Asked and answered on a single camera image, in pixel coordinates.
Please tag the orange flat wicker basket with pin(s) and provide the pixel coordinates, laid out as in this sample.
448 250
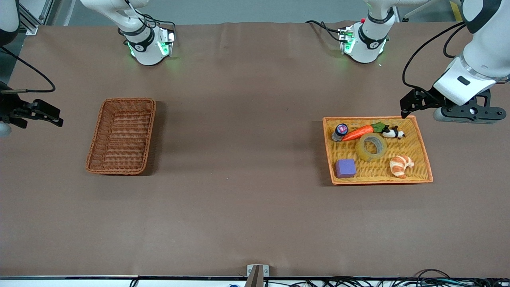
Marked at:
374 169

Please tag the orange toy carrot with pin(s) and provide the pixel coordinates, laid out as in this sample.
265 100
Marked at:
357 132

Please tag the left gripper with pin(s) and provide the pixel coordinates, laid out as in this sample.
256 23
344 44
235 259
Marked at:
423 100

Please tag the toy croissant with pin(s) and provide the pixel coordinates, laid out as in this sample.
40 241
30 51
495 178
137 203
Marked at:
399 165

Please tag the grey metal rod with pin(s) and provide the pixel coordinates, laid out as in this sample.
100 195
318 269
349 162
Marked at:
416 11

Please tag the brown wicker basket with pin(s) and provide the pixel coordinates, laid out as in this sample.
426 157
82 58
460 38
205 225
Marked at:
121 137

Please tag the purple foam cube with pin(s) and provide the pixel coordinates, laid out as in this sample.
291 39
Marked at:
345 168

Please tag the black white panda toy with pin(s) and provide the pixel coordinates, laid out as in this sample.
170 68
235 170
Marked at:
392 132

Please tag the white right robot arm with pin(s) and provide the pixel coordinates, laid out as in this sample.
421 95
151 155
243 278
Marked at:
145 44

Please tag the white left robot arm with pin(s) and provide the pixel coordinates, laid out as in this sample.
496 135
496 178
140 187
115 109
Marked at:
368 40

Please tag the yellowish clear tape roll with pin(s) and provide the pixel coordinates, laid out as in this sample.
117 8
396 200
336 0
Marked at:
363 152

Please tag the small bottle purple cap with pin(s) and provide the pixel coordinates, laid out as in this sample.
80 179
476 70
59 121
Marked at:
340 131

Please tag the metal table edge bracket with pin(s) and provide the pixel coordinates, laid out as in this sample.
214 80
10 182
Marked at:
257 275

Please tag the brown table cover cloth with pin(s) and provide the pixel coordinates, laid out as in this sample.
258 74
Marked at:
247 119

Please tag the aluminium frame profile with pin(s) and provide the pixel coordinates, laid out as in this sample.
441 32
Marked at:
32 18

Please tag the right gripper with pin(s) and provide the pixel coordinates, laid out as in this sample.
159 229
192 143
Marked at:
11 107

